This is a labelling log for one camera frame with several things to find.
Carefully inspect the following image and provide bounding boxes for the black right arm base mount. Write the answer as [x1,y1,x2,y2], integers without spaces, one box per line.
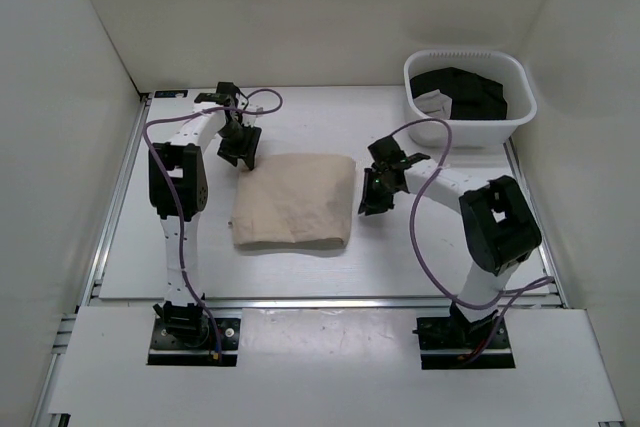
[413,305,516,370]

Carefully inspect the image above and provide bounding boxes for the beige trousers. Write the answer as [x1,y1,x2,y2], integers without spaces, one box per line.
[230,153,356,249]

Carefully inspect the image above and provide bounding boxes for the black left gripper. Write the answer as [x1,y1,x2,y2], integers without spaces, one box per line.
[217,120,263,169]

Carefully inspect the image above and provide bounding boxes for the black trousers in basket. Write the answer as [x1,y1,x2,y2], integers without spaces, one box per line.
[409,67,508,121]

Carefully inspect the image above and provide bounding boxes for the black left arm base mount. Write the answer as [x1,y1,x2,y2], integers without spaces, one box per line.
[147,303,241,367]

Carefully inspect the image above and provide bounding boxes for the black label sticker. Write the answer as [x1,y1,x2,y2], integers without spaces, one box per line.
[154,90,188,99]

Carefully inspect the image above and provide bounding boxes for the white plastic basket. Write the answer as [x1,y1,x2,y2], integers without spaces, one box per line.
[403,48,538,148]

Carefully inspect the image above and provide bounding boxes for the aluminium left side rail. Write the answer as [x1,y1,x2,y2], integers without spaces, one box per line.
[29,93,150,426]

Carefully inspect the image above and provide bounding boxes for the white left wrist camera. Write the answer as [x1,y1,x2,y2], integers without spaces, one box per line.
[242,104,264,127]

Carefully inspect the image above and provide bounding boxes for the aluminium front rail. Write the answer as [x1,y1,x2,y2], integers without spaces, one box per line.
[206,296,450,310]

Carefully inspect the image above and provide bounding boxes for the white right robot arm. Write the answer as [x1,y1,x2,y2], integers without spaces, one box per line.
[359,136,550,347]

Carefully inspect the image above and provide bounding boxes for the aluminium rail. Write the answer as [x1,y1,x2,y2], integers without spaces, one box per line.
[504,137,570,309]
[206,296,450,310]
[29,93,150,426]

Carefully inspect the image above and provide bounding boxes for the aluminium right side rail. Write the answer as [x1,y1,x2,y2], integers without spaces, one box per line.
[504,137,570,309]

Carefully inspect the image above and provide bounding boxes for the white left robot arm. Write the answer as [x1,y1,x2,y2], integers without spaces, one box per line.
[143,82,262,353]

